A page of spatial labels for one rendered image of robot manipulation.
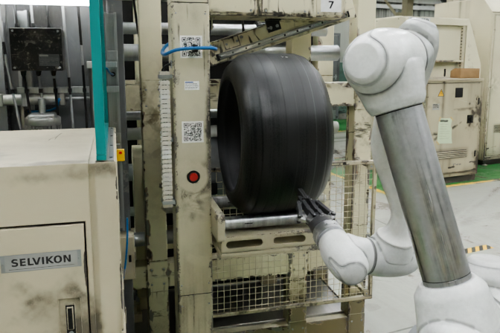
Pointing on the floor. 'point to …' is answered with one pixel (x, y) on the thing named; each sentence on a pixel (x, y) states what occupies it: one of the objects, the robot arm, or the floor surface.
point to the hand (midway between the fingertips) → (302, 197)
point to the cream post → (200, 241)
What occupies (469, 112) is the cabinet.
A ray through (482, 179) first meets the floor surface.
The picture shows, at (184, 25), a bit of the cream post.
